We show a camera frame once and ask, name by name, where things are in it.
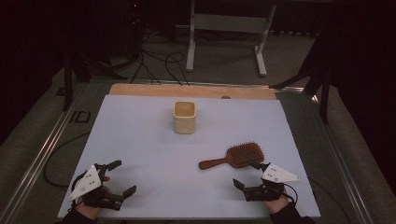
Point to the black stand legs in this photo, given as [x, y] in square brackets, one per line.
[67, 90]
[324, 99]

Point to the wooden paddle hairbrush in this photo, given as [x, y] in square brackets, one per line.
[243, 154]

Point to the beige square cup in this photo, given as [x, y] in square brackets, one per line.
[184, 123]

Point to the dark equipment rack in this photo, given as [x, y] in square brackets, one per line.
[134, 12]

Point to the person's left hand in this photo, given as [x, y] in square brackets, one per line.
[89, 212]

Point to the aluminium floor rail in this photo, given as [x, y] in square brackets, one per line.
[249, 85]
[37, 161]
[342, 171]

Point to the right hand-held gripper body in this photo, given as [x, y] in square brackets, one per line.
[277, 175]

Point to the white metal stand frame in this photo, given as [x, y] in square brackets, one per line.
[230, 23]

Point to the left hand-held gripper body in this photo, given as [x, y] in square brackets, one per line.
[87, 183]

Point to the pale blue table mat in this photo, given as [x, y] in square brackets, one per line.
[155, 155]

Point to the person's right hand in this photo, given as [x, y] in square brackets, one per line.
[275, 206]

